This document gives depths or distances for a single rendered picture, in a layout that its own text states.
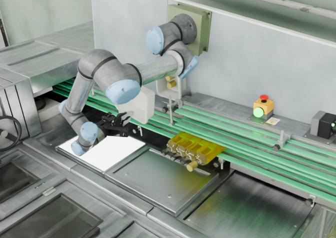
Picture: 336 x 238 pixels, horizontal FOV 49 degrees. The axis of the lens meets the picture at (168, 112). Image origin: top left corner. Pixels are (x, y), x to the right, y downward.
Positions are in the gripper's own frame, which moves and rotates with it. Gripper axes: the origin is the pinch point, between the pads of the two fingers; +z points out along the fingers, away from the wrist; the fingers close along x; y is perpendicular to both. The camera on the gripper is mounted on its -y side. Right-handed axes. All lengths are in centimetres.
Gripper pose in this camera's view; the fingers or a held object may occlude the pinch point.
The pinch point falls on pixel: (132, 113)
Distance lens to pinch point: 189.5
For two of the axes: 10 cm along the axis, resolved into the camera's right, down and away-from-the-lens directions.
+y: -7.7, -3.5, 5.4
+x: 0.6, 7.9, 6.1
